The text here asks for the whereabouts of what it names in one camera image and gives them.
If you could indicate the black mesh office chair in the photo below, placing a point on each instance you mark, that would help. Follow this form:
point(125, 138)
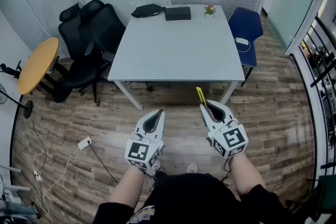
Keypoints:
point(68, 23)
point(99, 31)

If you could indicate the person's right forearm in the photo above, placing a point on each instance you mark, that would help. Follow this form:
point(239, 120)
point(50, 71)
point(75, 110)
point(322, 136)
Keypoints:
point(246, 178)

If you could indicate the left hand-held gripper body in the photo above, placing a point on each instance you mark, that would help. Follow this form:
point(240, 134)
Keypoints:
point(139, 152)

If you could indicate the dark green chair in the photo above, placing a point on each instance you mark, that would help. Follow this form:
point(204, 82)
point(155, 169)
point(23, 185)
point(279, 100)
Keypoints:
point(326, 196)

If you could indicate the black bag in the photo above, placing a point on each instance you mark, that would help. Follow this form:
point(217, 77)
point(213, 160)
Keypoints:
point(147, 10)

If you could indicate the black floor fan stand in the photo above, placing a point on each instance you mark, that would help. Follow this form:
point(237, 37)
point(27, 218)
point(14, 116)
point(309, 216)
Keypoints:
point(25, 108)

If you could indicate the white power adapter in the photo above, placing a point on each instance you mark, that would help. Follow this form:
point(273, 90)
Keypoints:
point(240, 40)

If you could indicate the person's left shoe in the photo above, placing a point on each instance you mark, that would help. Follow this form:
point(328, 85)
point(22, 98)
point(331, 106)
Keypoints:
point(157, 168)

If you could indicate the white power strip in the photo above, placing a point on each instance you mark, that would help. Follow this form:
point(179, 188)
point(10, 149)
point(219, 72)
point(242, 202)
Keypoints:
point(84, 143)

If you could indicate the round wooden side table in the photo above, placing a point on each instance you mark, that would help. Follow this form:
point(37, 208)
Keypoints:
point(38, 65)

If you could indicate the small white plug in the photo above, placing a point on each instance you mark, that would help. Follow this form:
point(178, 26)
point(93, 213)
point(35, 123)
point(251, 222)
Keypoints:
point(38, 176)

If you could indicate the yellow utility knife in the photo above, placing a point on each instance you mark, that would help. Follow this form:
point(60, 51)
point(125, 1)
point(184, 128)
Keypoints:
point(200, 95)

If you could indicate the grey table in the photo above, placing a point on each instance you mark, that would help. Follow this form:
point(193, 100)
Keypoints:
point(178, 52)

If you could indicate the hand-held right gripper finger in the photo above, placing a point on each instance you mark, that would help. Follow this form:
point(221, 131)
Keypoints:
point(208, 123)
point(225, 111)

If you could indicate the person's shoe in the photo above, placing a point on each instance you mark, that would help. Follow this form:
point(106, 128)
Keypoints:
point(192, 167)
point(157, 168)

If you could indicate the glass door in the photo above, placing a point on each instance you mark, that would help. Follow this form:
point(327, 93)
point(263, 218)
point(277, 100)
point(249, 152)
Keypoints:
point(296, 0)

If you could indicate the small potted flower plant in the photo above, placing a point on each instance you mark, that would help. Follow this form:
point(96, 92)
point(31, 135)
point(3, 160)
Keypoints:
point(209, 11)

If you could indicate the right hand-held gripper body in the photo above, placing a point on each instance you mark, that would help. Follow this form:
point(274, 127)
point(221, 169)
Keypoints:
point(231, 139)

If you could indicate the blue chair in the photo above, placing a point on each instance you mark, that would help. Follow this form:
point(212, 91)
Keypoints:
point(245, 26)

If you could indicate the person's black shirt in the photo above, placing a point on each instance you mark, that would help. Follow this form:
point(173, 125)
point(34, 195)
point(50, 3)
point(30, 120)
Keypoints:
point(194, 199)

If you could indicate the person's right shoe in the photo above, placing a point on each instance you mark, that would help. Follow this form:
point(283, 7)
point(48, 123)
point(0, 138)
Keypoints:
point(192, 167)

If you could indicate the black metal railing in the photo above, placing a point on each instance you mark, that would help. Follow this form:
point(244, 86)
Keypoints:
point(321, 73)

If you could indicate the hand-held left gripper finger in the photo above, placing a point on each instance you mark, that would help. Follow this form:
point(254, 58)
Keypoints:
point(141, 122)
point(161, 127)

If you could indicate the person's left forearm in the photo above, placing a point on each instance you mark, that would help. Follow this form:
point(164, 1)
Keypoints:
point(128, 189)

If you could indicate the black box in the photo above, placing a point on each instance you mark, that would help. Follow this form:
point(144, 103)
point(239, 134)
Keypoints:
point(177, 13)

